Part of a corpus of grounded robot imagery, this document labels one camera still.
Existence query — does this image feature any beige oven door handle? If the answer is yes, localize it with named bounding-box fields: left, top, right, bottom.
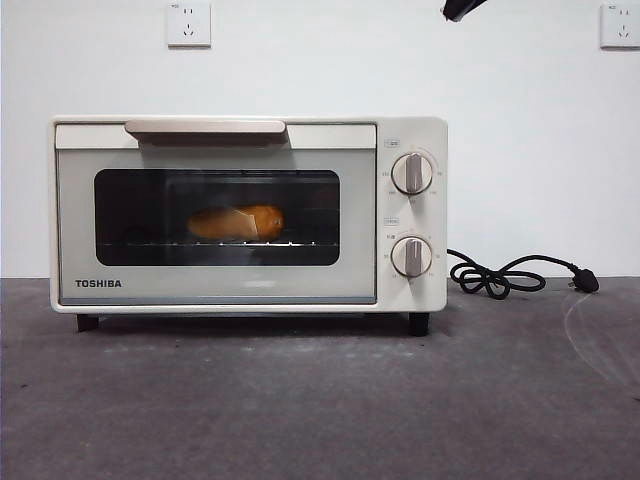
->
left=124, top=119, right=290, bottom=147

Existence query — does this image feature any oven door with glass window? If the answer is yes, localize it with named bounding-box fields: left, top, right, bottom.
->
left=53, top=122, right=378, bottom=306

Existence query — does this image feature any cream Toshiba toaster oven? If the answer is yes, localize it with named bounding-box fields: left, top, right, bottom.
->
left=48, top=115, right=449, bottom=315

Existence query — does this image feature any cream temperature knob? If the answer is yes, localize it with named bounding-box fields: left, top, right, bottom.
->
left=390, top=153, right=434, bottom=196

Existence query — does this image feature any cream timer knob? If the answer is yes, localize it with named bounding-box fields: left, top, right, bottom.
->
left=390, top=237, right=434, bottom=279

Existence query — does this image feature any white wall socket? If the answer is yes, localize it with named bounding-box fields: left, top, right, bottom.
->
left=599, top=3, right=640, bottom=51
left=167, top=2, right=212, bottom=50

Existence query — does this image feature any metal wire oven rack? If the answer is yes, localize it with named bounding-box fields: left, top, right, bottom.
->
left=127, top=238, right=341, bottom=249

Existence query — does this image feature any black power cable with plug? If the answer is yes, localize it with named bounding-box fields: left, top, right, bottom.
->
left=446, top=248, right=600, bottom=296

